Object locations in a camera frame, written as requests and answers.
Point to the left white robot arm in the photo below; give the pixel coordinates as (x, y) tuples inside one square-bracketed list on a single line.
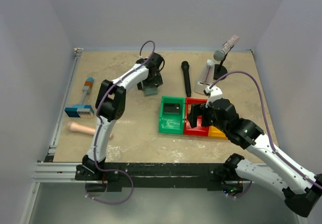
[(110, 105)]

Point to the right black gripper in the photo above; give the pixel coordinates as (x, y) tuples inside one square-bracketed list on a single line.
[(201, 114)]

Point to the white metronome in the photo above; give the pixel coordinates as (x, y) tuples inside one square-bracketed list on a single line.
[(205, 79)]

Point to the black VIP card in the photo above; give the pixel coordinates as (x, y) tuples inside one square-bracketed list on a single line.
[(171, 109)]

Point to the sage green card holder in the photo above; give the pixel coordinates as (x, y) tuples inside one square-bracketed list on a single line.
[(150, 91)]

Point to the aluminium frame rail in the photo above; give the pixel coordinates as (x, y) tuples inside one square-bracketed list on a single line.
[(57, 130)]

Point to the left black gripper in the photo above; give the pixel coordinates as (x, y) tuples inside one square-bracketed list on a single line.
[(151, 83)]

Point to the beige wooden handle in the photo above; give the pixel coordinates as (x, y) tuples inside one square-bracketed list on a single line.
[(75, 127)]

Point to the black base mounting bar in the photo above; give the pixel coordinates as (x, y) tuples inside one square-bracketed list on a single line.
[(210, 176)]

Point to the green plastic bin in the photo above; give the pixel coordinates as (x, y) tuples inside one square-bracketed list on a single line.
[(172, 115)]

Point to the blue toy block hammer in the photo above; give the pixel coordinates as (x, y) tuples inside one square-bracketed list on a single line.
[(82, 110)]

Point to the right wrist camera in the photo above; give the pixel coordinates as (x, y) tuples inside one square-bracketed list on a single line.
[(213, 94)]

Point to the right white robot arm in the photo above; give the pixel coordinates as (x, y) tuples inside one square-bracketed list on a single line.
[(298, 187)]

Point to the silver microphone on stand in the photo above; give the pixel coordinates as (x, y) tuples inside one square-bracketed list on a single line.
[(225, 47)]

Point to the black handheld microphone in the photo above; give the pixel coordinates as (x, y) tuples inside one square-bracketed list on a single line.
[(185, 68)]

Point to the yellow plastic bin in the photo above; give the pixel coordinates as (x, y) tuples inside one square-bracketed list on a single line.
[(216, 132)]

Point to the red plastic bin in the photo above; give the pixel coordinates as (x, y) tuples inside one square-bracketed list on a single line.
[(198, 130)]

